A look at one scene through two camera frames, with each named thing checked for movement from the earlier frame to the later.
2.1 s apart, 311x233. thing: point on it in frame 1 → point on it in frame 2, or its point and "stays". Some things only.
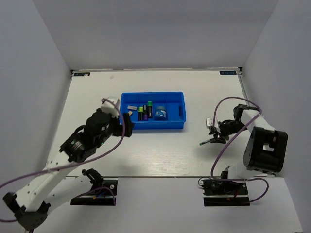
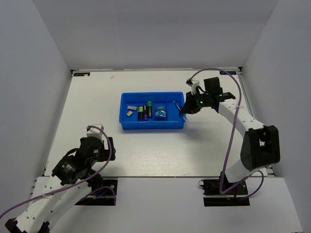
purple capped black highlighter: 145,112 stays
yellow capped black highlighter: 140,113 stays
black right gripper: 218,140 → 188,106
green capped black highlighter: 149,109 stays
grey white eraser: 131,107 stays
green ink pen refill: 201,143 → 179,108
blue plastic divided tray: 155,110 stays
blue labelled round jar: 160,113 stays
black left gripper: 128,124 → 113,150
